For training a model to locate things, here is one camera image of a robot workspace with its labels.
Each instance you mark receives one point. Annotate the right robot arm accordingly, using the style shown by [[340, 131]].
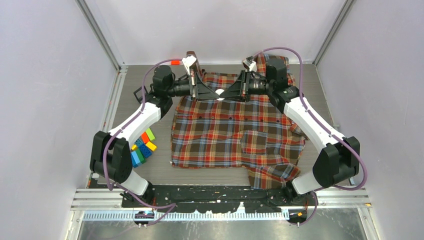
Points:
[[338, 158]]

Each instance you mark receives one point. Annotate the orange block at wall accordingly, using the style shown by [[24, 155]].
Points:
[[175, 62]]

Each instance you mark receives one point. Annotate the white round brooch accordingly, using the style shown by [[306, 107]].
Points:
[[219, 92]]

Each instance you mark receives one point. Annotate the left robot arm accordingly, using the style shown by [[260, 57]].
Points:
[[111, 156]]

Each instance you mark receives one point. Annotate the black case silver brooch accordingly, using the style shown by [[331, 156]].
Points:
[[140, 93]]

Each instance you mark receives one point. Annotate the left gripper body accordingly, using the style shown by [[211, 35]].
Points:
[[192, 83]]

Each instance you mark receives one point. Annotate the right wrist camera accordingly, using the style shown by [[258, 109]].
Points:
[[249, 64]]

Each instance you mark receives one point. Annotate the wooden metronome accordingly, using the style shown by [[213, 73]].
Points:
[[195, 66]]

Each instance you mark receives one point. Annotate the pile of toy bricks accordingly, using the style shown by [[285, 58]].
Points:
[[143, 148]]

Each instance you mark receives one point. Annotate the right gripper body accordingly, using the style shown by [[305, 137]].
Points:
[[247, 86]]

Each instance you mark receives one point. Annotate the plaid flannel shirt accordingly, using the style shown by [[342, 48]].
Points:
[[253, 135]]

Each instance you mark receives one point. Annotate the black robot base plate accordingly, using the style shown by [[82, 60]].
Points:
[[217, 199]]

